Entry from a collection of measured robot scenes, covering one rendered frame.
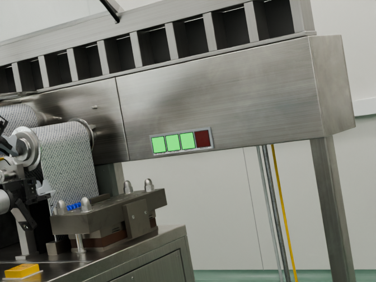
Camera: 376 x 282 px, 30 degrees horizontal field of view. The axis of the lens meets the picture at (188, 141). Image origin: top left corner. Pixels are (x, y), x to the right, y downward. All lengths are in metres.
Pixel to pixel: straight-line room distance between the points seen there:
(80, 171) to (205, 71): 0.55
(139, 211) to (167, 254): 0.18
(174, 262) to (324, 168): 0.59
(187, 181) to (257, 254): 0.76
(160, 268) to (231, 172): 2.75
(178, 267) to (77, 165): 0.49
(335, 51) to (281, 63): 0.21
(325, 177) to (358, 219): 2.40
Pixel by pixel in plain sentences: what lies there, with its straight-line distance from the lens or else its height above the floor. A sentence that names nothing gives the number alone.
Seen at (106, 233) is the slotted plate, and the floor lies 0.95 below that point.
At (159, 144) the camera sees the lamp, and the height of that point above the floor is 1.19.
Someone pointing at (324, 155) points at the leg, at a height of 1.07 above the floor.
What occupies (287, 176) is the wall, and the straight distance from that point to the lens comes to 4.80.
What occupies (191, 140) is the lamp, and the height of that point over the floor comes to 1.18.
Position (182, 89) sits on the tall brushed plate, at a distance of 2.30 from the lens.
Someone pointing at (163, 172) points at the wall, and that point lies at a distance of 5.35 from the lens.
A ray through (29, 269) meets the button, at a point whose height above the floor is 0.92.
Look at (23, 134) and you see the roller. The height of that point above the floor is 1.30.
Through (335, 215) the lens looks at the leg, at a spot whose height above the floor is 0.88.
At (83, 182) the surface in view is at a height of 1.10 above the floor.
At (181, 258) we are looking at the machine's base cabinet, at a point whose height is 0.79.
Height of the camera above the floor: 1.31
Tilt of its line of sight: 3 degrees down
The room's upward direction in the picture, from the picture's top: 10 degrees counter-clockwise
